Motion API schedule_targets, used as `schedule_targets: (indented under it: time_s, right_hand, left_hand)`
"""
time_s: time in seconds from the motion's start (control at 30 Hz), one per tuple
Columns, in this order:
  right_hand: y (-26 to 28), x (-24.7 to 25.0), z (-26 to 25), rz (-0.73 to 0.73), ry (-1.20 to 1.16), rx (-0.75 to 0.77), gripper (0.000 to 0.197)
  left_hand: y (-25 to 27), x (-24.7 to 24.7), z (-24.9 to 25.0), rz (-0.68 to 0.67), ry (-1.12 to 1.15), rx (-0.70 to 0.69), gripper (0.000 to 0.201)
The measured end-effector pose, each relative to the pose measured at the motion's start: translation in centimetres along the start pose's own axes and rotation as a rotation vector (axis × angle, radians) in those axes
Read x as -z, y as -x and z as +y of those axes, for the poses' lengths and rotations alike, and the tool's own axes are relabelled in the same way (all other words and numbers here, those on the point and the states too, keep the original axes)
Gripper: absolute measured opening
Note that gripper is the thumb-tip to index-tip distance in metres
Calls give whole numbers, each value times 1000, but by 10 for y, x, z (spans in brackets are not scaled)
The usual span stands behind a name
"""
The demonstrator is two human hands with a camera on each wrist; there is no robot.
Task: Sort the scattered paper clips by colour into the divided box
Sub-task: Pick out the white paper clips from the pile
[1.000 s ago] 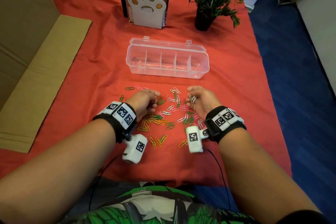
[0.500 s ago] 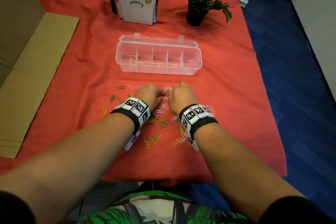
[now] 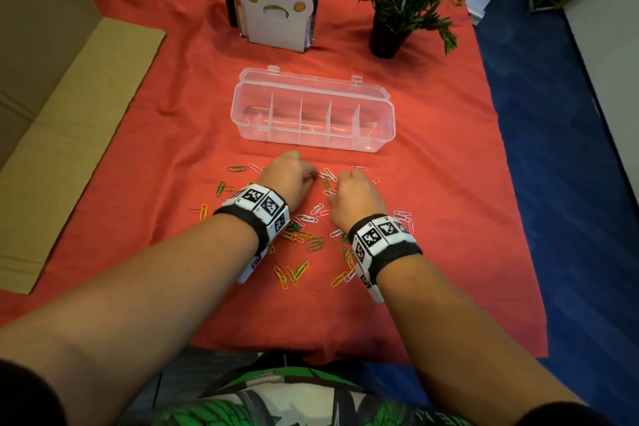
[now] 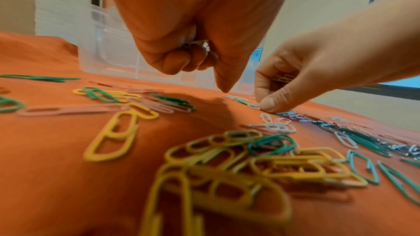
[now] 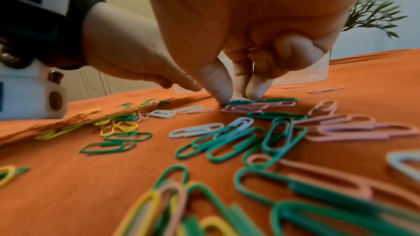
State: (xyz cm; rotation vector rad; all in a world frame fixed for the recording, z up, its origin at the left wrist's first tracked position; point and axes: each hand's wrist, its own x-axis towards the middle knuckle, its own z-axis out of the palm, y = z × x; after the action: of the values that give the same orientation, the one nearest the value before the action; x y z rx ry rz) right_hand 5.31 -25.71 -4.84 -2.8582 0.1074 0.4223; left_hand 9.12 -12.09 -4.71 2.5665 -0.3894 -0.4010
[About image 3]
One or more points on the person's left forearm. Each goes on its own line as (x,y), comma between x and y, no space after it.
(140,301)

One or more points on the large brown cardboard box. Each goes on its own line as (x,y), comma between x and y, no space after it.
(60,116)

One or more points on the white paw-shaped bookend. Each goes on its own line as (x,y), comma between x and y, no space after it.
(274,26)

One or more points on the black white marker wristband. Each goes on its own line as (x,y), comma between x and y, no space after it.
(259,208)
(382,241)

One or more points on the person's right hand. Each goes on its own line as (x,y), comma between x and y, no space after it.
(354,198)

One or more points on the clear plastic compartment box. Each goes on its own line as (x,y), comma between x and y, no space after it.
(312,113)

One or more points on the colored paper clips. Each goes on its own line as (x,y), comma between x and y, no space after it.
(299,241)

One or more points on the red tablecloth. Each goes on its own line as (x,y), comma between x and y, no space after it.
(174,91)

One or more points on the person's left hand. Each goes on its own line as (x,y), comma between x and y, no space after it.
(287,181)

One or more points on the person's right forearm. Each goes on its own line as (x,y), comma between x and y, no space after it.
(459,341)

